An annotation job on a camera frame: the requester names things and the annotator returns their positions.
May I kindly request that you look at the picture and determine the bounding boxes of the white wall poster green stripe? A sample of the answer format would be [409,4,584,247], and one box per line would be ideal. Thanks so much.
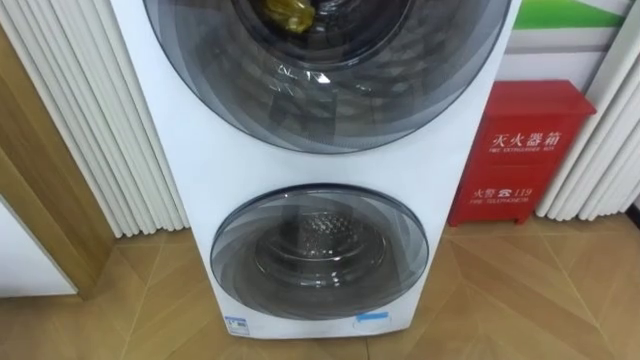
[494,0,635,95]

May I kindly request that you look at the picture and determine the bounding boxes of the white stacked washing machine tower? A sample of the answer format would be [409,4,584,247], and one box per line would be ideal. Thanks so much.
[109,0,523,341]

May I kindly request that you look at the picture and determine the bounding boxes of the red fire extinguisher box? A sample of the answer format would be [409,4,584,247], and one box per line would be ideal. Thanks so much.
[447,79,598,228]

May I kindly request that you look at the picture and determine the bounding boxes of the wooden cabinet with white door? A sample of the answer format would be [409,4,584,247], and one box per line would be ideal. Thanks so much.
[0,24,117,302]

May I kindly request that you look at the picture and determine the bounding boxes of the yellow cloth in drum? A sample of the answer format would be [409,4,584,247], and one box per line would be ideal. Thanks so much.
[261,0,317,35]

